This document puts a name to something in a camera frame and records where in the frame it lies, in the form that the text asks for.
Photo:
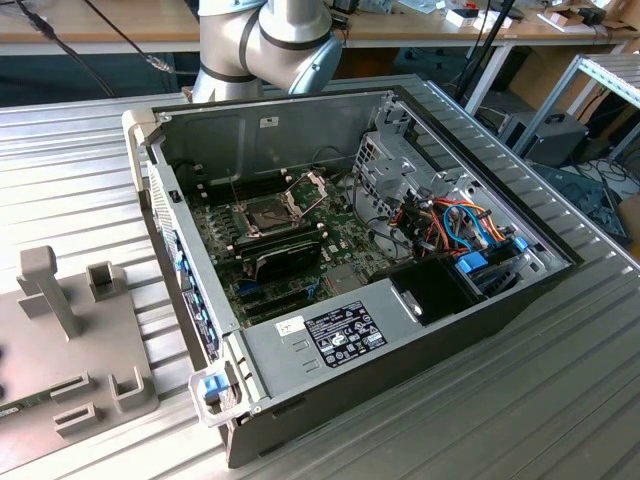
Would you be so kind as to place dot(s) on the grey chipset heat sink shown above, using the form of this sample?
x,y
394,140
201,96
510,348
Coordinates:
x,y
344,280

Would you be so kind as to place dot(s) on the large cardboard box flaps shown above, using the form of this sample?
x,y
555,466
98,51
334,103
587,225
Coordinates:
x,y
622,15

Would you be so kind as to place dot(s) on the black plastic drive housing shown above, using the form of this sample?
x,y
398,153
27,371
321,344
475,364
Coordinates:
x,y
435,290

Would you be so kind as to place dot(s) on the white and red box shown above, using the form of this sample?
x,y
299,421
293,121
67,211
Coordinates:
x,y
462,19

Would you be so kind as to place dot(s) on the brown cardboard sheet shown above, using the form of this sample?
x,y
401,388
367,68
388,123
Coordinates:
x,y
545,80

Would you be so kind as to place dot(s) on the small white sticker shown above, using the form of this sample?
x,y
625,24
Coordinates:
x,y
290,326

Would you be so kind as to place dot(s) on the long wooden desk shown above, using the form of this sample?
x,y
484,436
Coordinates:
x,y
125,22

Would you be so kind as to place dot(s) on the grey power supply unit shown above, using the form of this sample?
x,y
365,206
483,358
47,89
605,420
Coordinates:
x,y
280,360

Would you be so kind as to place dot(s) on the small open cardboard box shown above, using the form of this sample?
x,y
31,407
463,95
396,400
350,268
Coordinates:
x,y
560,20

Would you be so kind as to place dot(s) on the CPU socket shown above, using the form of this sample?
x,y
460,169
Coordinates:
x,y
262,215

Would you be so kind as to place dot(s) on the silver metal drive cage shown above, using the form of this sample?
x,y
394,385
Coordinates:
x,y
395,167

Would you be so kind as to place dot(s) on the open black PC case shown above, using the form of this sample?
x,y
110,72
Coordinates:
x,y
400,385

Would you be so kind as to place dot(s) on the dark floor panel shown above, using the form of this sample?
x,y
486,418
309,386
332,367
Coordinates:
x,y
590,192

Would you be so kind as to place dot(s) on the grey parts rack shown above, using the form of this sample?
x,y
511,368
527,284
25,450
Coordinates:
x,y
75,360

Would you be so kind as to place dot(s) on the blue case latch clip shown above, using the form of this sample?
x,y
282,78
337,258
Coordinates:
x,y
212,387

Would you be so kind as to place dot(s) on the black RAM slots white clips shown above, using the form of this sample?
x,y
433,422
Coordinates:
x,y
260,185

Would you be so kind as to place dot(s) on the green motherboard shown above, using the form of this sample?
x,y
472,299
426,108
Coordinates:
x,y
345,240

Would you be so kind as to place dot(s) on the black graphics card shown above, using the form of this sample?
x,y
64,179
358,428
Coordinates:
x,y
290,260

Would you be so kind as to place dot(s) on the black rating label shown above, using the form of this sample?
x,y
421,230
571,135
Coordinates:
x,y
345,332

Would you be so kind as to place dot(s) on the black tripod legs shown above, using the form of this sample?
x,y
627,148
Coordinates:
x,y
500,22

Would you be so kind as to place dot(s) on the black expansion slots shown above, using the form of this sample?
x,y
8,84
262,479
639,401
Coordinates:
x,y
280,305

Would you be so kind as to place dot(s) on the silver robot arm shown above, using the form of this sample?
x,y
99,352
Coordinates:
x,y
280,40

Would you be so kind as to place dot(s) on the brown floor cardboard box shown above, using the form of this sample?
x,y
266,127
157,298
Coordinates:
x,y
631,220

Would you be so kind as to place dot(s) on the green RAM stick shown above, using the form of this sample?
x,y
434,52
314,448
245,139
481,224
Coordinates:
x,y
30,402

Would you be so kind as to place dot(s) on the aluminium profile frame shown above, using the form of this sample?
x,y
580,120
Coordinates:
x,y
615,75

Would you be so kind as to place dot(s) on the blue disk carrier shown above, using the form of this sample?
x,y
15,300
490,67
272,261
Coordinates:
x,y
472,262

